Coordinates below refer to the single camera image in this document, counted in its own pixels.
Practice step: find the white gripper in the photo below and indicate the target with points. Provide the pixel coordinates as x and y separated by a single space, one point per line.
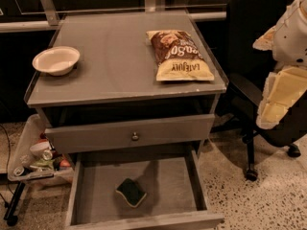
292 40

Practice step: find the green yellow sponge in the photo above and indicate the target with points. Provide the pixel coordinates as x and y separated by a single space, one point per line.
131 192

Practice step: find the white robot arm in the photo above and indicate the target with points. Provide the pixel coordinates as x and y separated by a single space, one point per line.
285 85

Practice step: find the open grey middle drawer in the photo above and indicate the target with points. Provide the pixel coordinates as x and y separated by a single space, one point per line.
148 188

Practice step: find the grey drawer cabinet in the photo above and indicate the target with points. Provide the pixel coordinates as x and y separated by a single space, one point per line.
114 80

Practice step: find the round metal drawer knob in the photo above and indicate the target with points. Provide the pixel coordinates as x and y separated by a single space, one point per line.
135 136

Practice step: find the grey top drawer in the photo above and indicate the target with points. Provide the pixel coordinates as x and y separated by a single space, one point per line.
109 136

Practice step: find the black office chair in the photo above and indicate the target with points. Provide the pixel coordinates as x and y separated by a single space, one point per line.
265 62

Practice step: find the brown yellow chip bag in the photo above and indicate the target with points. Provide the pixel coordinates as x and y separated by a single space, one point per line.
178 57

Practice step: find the white paper bowl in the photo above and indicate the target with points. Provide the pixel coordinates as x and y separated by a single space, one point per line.
56 61

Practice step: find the metal railing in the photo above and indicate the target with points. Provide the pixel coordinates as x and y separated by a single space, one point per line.
37 15

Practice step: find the white cup in bin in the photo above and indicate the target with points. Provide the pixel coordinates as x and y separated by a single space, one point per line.
38 148

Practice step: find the black stand leg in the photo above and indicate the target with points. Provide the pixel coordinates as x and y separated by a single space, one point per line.
10 217

